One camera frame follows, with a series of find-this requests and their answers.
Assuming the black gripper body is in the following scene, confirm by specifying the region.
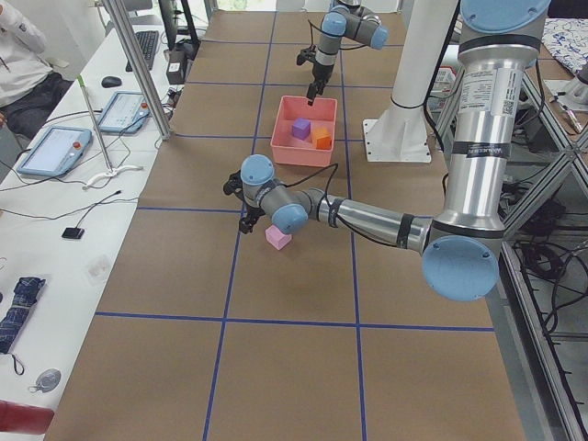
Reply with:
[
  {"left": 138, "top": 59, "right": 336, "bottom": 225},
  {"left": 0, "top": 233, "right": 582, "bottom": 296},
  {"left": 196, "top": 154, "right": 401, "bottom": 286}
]
[
  {"left": 239, "top": 204, "right": 266, "bottom": 234},
  {"left": 310, "top": 62, "right": 334, "bottom": 92}
]

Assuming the pink foam block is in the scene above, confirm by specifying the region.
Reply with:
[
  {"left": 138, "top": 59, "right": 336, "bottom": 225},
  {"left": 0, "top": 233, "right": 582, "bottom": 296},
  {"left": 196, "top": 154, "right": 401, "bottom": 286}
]
[{"left": 265, "top": 225, "right": 292, "bottom": 250}]

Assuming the purple foam block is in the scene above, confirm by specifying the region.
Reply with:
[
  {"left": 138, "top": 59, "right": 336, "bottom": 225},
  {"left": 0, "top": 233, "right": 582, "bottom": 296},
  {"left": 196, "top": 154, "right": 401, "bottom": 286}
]
[{"left": 291, "top": 118, "right": 311, "bottom": 140}]

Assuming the orange foam block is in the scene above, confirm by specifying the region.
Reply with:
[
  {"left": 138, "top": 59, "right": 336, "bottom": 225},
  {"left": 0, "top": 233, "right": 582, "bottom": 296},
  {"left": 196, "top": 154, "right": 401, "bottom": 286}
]
[{"left": 311, "top": 127, "right": 332, "bottom": 151}]

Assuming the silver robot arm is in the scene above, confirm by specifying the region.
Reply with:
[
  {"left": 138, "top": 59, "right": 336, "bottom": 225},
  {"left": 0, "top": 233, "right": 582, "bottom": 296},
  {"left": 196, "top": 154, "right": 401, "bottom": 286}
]
[
  {"left": 297, "top": 1, "right": 390, "bottom": 106},
  {"left": 233, "top": 1, "right": 548, "bottom": 301}
]

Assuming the pink plastic bin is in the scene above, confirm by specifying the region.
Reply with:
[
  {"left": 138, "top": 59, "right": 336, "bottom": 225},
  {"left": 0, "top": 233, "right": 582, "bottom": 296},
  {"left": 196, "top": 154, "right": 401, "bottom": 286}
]
[{"left": 270, "top": 96, "right": 338, "bottom": 167}]

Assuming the black cardboard box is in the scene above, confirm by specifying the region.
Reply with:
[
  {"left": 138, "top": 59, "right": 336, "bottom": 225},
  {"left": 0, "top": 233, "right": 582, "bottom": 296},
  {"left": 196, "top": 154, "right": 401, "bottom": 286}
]
[{"left": 166, "top": 41, "right": 199, "bottom": 85}]

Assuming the thin rod stand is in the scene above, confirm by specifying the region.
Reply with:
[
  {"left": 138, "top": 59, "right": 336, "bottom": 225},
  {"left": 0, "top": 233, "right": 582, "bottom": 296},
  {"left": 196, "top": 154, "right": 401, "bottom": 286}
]
[{"left": 76, "top": 74, "right": 143, "bottom": 190}]

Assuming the far blue teach pendant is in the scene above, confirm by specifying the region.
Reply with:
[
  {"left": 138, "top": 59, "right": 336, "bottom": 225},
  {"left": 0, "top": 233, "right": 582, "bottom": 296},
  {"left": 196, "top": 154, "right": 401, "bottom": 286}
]
[{"left": 97, "top": 91, "right": 150, "bottom": 134}]

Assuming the blue teach pendant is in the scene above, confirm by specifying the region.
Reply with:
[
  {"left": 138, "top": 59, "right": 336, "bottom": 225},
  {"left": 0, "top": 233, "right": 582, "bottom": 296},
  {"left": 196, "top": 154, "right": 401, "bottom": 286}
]
[
  {"left": 17, "top": 126, "right": 93, "bottom": 177},
  {"left": 97, "top": 91, "right": 150, "bottom": 134}
]

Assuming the black keyboard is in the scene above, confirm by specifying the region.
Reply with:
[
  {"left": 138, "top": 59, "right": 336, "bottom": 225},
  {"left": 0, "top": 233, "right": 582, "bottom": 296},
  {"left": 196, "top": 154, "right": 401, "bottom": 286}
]
[{"left": 135, "top": 30, "right": 159, "bottom": 70}]

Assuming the small black device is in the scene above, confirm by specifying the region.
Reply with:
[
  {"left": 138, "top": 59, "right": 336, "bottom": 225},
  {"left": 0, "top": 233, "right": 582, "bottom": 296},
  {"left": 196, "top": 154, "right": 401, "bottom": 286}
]
[{"left": 62, "top": 227, "right": 85, "bottom": 240}]

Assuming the black computer mouse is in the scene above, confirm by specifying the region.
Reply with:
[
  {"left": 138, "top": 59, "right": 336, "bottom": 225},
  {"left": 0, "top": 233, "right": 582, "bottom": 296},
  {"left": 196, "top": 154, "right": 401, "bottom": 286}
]
[{"left": 101, "top": 75, "right": 122, "bottom": 88}]

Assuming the near blue teach pendant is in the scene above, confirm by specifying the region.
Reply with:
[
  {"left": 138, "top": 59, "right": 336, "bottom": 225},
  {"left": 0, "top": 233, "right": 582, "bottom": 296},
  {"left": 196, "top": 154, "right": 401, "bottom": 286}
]
[{"left": 17, "top": 126, "right": 93, "bottom": 177}]

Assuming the folded blue umbrella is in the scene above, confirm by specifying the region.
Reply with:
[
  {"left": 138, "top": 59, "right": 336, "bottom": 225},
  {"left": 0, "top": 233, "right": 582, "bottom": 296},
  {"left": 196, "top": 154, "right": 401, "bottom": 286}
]
[{"left": 1, "top": 277, "right": 46, "bottom": 355}]

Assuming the seated person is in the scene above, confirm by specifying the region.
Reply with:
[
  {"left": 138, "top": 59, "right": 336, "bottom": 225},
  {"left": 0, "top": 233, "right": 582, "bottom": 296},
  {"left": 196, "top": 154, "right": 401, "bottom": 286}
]
[{"left": 1, "top": 1, "right": 72, "bottom": 140}]

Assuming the grey round tag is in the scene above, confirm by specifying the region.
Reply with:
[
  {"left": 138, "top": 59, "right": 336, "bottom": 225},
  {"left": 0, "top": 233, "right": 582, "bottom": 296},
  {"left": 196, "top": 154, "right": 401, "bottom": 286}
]
[{"left": 28, "top": 368, "right": 62, "bottom": 393}]

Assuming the red object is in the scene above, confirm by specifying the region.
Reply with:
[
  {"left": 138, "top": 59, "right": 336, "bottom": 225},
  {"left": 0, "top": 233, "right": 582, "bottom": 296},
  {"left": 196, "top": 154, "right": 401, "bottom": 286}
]
[{"left": 1, "top": 400, "right": 54, "bottom": 435}]

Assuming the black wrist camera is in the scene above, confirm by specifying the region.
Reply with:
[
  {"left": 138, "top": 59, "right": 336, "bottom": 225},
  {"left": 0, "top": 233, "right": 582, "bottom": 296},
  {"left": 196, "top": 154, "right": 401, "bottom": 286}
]
[
  {"left": 223, "top": 171, "right": 243, "bottom": 199},
  {"left": 296, "top": 45, "right": 316, "bottom": 66}
]

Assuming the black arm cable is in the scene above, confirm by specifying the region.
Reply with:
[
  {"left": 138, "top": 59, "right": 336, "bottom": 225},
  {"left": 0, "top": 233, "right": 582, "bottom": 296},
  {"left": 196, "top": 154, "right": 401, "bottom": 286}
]
[
  {"left": 284, "top": 164, "right": 405, "bottom": 247},
  {"left": 306, "top": 18, "right": 322, "bottom": 51}
]

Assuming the white camera mast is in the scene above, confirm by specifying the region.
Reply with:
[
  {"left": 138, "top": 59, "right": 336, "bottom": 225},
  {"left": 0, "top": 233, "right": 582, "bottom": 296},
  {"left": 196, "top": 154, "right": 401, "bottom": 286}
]
[{"left": 363, "top": 0, "right": 459, "bottom": 164}]

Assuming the aluminium frame post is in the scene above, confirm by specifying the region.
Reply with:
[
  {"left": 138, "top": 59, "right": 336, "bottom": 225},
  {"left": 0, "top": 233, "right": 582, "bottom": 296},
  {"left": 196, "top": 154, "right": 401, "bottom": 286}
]
[{"left": 102, "top": 0, "right": 171, "bottom": 141}]

